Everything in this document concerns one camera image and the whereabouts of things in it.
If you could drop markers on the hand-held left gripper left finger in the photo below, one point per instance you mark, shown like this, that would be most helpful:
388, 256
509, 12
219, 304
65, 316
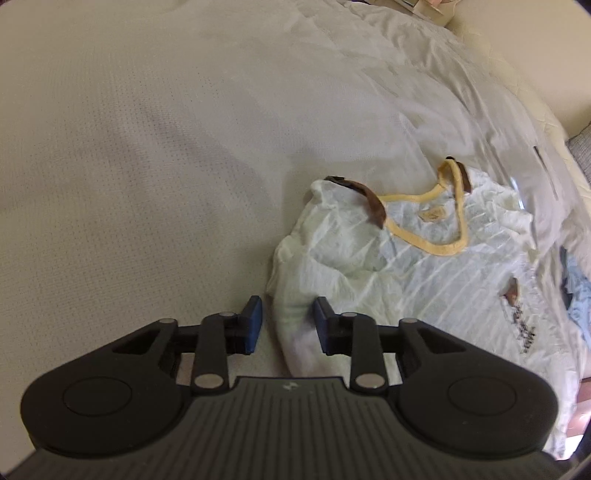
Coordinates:
253, 323

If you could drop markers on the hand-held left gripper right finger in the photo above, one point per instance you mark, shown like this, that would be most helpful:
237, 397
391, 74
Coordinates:
323, 325

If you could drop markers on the grey white-striped shirt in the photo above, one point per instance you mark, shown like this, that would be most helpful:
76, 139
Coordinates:
415, 295

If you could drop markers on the white bed duvet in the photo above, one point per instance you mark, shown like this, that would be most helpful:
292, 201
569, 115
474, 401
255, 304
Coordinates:
138, 161

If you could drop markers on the light blue folded garment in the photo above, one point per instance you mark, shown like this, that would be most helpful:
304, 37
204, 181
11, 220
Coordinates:
579, 286

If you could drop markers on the grey pillow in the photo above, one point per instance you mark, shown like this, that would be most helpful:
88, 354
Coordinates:
582, 147

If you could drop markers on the cream quilted bed sheet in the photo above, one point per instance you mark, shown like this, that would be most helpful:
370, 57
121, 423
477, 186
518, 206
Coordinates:
521, 60

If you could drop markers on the white dressing table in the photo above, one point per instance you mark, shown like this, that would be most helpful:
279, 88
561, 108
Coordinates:
434, 11

